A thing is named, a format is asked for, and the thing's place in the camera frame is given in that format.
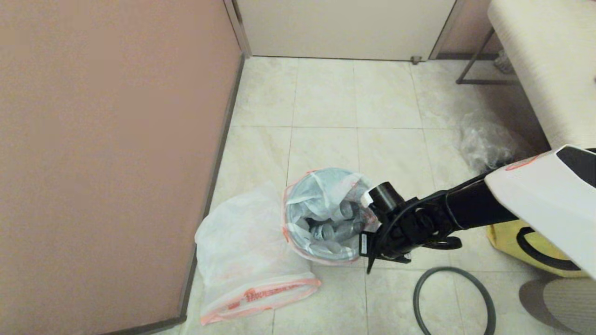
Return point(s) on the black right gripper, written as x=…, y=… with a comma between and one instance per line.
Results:
x=391, y=242

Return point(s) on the white bag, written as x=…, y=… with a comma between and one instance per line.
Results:
x=321, y=190

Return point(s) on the black round trash bin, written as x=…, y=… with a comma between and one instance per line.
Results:
x=298, y=218

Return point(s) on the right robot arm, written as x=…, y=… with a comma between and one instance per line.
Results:
x=549, y=200

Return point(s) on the yellow fabric bag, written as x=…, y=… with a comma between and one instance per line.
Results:
x=505, y=246

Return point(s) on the clear bag with dark contents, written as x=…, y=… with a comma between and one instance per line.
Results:
x=484, y=139

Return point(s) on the white plastic bag liner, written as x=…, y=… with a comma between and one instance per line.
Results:
x=242, y=242

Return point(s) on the clear plastic bottle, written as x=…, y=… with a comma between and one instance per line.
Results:
x=350, y=229
x=347, y=209
x=326, y=231

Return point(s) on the small metal door stop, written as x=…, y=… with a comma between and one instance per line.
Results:
x=415, y=60

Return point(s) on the dark grey baseboard strip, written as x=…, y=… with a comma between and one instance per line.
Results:
x=212, y=186

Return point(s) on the grey ribbed round pad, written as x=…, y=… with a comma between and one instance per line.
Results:
x=568, y=307

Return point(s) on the small clear plastic wrapper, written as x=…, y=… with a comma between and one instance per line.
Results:
x=503, y=62

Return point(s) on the white door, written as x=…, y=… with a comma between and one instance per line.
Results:
x=344, y=28

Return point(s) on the dark metal table frame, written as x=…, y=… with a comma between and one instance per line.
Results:
x=486, y=82

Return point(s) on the grey door frame post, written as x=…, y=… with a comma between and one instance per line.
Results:
x=447, y=28
x=237, y=28

